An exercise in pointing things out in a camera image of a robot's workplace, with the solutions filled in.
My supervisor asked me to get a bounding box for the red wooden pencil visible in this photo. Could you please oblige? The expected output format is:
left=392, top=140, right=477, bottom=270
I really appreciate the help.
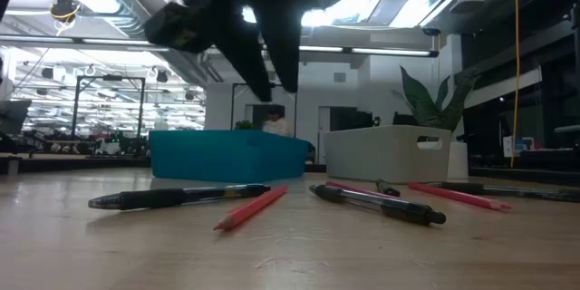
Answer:
left=325, top=180, right=393, bottom=199
left=407, top=182, right=512, bottom=212
left=213, top=184, right=289, bottom=232

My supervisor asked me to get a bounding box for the person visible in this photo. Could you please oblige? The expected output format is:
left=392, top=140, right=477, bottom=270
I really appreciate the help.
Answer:
left=262, top=104, right=294, bottom=137

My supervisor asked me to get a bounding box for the blue plastic bin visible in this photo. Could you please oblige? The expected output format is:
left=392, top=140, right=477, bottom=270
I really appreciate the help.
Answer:
left=148, top=129, right=314, bottom=184

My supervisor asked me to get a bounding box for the long LED light bar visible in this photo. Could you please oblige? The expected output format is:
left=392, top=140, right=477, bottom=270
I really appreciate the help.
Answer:
left=0, top=34, right=440, bottom=58

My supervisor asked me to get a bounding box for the green snake plant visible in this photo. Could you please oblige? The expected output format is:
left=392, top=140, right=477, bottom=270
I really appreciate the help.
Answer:
left=392, top=65, right=481, bottom=133

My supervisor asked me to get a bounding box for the white plant pot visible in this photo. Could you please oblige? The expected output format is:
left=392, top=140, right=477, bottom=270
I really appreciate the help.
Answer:
left=447, top=140, right=469, bottom=182

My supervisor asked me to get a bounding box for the white and blue box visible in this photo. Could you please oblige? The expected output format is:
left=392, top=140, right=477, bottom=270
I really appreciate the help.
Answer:
left=502, top=134, right=536, bottom=159

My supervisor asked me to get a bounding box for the black frame rig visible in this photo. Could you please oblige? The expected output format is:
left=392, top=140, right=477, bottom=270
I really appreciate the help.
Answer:
left=229, top=82, right=299, bottom=140
left=72, top=74, right=146, bottom=140

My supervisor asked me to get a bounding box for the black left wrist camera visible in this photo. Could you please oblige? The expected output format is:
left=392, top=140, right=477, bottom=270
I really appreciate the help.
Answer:
left=143, top=0, right=217, bottom=54

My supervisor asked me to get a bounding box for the white plastic bin with handles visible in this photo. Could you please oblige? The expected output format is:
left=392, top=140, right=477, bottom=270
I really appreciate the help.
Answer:
left=323, top=125, right=453, bottom=185

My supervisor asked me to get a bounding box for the black table frame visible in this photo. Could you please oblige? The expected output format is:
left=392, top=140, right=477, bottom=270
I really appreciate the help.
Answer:
left=0, top=153, right=580, bottom=188

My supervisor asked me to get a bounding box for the yellow hanging cable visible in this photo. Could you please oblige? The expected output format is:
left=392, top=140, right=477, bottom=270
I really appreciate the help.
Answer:
left=510, top=0, right=522, bottom=169

